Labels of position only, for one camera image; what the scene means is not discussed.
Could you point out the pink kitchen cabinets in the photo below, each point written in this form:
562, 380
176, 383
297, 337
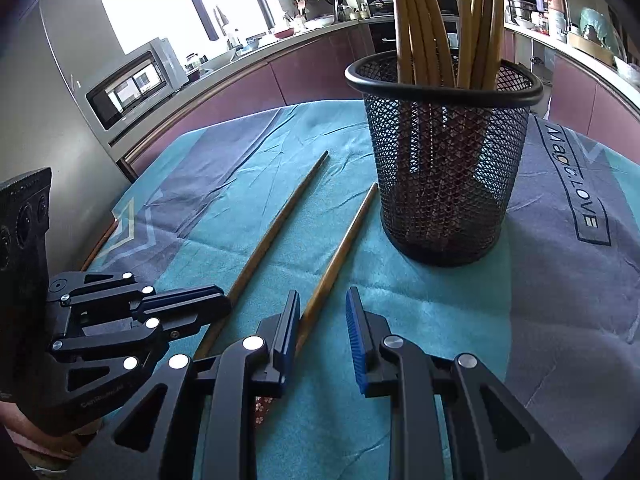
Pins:
310, 75

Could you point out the black built-in oven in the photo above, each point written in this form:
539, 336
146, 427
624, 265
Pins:
382, 35

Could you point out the silver microwave oven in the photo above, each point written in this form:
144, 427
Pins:
125, 90

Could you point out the person's left hand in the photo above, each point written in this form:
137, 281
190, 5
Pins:
60, 442

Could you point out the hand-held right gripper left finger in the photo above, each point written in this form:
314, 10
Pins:
289, 332

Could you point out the black mesh utensil holder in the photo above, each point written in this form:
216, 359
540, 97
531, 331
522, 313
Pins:
470, 240

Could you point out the stainless steel pot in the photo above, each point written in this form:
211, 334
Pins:
520, 10

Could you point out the pink kettle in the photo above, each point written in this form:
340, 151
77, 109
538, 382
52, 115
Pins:
555, 0

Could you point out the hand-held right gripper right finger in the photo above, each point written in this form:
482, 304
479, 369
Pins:
356, 340

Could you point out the bunch of wooden chopsticks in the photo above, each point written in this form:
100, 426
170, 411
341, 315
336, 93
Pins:
415, 20

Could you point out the kitchen faucet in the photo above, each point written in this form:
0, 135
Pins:
221, 22

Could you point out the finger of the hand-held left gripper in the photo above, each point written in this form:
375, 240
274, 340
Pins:
190, 296
195, 317

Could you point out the cardboard box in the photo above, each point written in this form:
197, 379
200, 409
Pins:
590, 50

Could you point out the teal and grey printed tablecloth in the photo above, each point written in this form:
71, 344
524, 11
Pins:
550, 310

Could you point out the kitchen window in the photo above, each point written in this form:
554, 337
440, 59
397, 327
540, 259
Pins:
150, 0

